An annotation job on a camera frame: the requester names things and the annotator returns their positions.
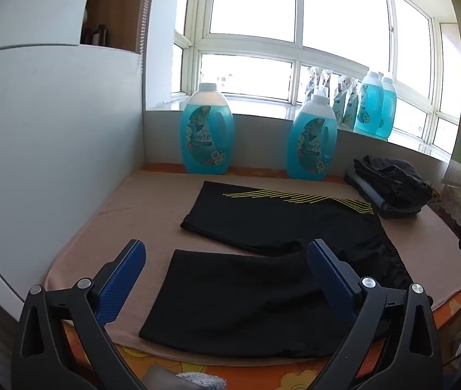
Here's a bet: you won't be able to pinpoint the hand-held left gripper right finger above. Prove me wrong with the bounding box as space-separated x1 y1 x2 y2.
307 239 444 390

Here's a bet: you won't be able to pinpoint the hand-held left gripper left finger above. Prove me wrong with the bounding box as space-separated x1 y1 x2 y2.
11 239 147 390

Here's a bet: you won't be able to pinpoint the black pants with yellow stripes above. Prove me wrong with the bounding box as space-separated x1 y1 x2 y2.
139 181 414 359

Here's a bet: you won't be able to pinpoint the beige blanket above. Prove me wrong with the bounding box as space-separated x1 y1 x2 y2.
44 168 461 366

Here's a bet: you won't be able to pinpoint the dark folded clothes pile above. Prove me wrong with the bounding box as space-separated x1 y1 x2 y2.
344 168 424 218

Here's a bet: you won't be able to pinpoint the stack of folded dark clothes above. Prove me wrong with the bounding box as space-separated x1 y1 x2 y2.
354 155 434 208

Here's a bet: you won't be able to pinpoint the blue detergent bottle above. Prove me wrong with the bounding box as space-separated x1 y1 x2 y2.
375 74 397 139
286 93 339 180
179 82 235 175
354 71 384 135

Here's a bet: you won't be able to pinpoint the white knitted cloth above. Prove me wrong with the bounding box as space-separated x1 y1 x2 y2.
175 370 227 390

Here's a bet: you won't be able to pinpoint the white wardrobe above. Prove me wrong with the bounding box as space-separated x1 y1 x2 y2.
0 0 146 321

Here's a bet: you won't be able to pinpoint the white framed window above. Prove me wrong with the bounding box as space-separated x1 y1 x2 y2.
171 0 461 157

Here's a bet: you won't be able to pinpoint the wooden shelf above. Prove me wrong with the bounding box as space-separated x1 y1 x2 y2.
80 0 150 53

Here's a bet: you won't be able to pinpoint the white bead cord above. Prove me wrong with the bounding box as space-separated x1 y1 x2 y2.
135 0 152 98

